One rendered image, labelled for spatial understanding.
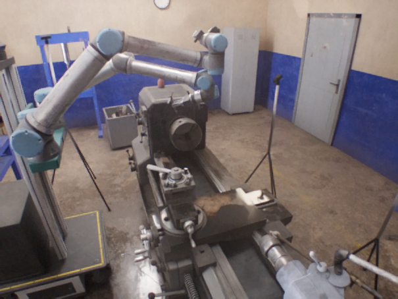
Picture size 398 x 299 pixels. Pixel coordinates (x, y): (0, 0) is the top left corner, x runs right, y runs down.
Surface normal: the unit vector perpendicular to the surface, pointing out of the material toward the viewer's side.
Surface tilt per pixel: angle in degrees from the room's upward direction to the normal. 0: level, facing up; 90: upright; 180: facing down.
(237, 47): 90
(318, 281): 0
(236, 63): 90
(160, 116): 90
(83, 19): 90
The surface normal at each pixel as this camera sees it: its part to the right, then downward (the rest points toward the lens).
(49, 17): 0.34, 0.43
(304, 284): 0.00, -0.88
